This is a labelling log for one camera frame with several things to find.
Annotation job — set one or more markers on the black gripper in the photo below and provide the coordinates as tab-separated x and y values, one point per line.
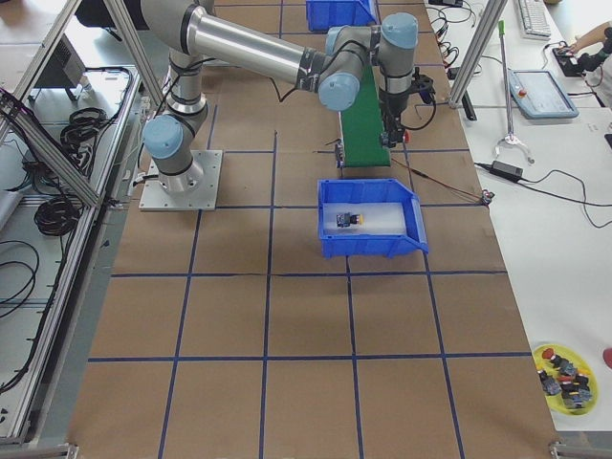
395	105

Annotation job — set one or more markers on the yellow push button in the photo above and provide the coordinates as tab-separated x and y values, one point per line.
348	219

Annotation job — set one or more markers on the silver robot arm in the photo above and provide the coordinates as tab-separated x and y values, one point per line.
196	36

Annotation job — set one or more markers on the yellow plate of buttons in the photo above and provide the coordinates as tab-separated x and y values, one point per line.
567	381

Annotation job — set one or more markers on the person hand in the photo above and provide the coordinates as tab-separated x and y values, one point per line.
573	48

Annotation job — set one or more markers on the green conveyor belt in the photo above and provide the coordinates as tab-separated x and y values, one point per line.
361	127

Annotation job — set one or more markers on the blue plastic bin right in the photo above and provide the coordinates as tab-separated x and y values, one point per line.
372	191

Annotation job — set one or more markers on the blue plastic bin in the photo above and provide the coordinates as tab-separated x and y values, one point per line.
372	191
322	15

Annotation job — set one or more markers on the white foam pad right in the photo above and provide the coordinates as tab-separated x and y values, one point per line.
378	218

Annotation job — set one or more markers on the reacher grabber tool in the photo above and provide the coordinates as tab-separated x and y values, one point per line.
510	140

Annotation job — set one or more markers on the black power adapter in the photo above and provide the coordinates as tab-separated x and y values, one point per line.
506	171

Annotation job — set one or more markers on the blue plastic bin left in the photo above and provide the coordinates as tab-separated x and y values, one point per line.
322	15

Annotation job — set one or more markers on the teach pendant tablet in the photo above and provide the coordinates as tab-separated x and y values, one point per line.
539	96

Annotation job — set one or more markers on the white keyboard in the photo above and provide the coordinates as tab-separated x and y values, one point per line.
532	20

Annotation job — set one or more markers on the aluminium frame post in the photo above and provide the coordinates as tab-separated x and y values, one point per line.
478	43

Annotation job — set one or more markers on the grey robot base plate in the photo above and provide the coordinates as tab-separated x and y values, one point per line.
195	189

